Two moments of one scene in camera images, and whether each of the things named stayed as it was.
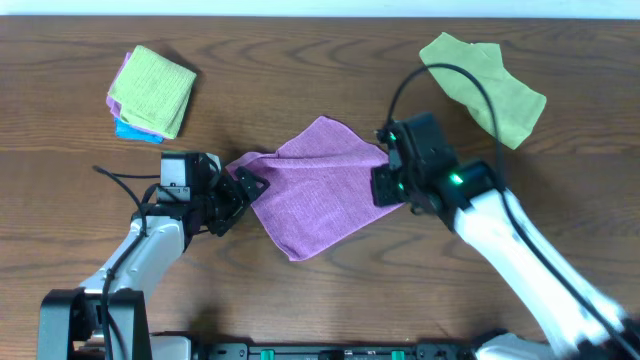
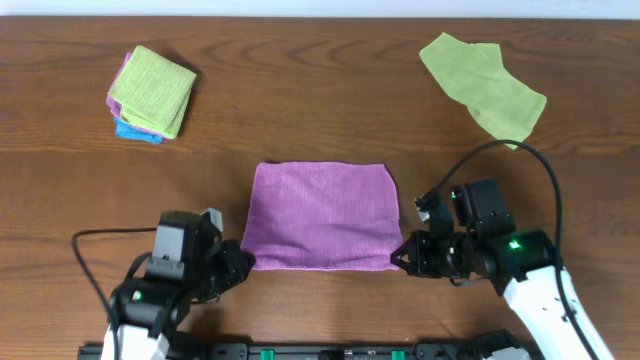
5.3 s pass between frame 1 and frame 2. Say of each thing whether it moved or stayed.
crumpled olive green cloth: stayed
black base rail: stayed
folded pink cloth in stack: stayed
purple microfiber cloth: moved
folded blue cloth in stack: stayed
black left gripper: moved
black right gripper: moved
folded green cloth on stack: stayed
